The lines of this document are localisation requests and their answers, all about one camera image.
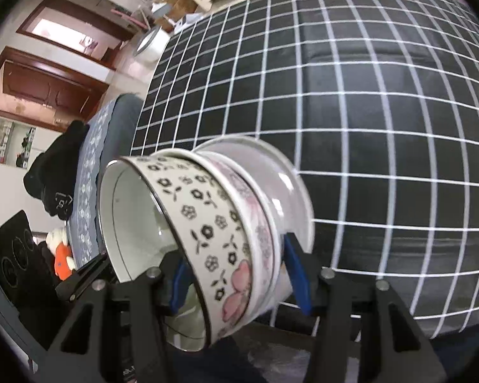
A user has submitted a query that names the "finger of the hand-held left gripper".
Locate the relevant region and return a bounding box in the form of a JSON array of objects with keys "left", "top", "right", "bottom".
[{"left": 57, "top": 254, "right": 115, "bottom": 303}]

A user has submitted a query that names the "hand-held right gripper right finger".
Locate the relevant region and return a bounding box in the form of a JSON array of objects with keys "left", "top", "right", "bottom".
[{"left": 283, "top": 231, "right": 448, "bottom": 383}]

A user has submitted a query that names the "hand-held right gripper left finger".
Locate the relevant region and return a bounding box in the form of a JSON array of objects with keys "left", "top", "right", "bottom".
[{"left": 40, "top": 257, "right": 192, "bottom": 383}]

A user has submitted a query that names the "pink floral white plate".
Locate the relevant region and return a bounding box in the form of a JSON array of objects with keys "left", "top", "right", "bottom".
[{"left": 189, "top": 152, "right": 284, "bottom": 330}]

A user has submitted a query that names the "black flower pattern bowl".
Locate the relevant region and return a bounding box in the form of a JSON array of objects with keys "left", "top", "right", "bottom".
[{"left": 97, "top": 148, "right": 254, "bottom": 352}]

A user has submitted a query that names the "white cartoon print plate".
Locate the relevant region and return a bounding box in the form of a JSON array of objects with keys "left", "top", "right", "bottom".
[{"left": 194, "top": 136, "right": 317, "bottom": 314}]

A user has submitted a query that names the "orange white plush toy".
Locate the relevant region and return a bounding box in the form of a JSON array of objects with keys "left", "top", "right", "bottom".
[{"left": 46, "top": 227, "right": 75, "bottom": 281}]

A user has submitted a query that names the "black garment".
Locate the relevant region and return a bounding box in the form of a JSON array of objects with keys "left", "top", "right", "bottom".
[{"left": 23, "top": 120, "right": 90, "bottom": 221}]

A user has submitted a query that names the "blue-grey floral quilt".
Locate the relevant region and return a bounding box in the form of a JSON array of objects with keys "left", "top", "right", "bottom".
[{"left": 70, "top": 94, "right": 144, "bottom": 272}]

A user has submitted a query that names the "black white checked tablecloth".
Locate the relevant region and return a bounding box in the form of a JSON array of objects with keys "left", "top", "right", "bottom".
[{"left": 130, "top": 0, "right": 479, "bottom": 340}]

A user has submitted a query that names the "brown wooden door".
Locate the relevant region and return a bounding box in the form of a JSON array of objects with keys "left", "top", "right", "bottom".
[{"left": 0, "top": 46, "right": 109, "bottom": 132}]

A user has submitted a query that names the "white round bucket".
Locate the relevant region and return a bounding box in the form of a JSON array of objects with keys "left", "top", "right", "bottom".
[{"left": 135, "top": 26, "right": 171, "bottom": 63}]

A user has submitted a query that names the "cardboard box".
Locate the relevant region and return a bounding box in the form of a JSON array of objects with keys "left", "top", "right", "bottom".
[{"left": 171, "top": 0, "right": 199, "bottom": 19}]

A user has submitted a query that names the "brown wooden door frame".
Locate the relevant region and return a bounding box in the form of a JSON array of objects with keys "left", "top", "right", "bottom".
[{"left": 16, "top": 0, "right": 135, "bottom": 69}]

